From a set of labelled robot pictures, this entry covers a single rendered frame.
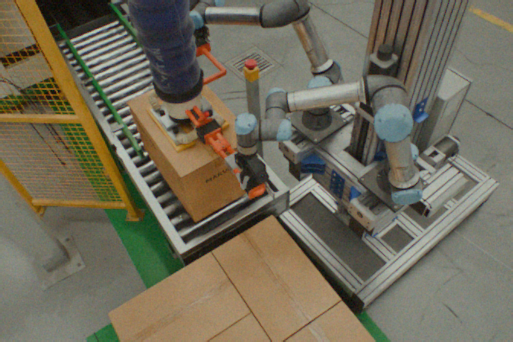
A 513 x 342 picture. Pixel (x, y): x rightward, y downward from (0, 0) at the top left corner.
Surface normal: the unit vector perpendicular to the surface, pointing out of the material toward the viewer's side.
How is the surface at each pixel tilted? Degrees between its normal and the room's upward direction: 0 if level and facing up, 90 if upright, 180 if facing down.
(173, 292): 0
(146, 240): 0
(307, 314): 0
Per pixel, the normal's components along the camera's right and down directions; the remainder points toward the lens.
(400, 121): -0.10, 0.75
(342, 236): -0.05, -0.58
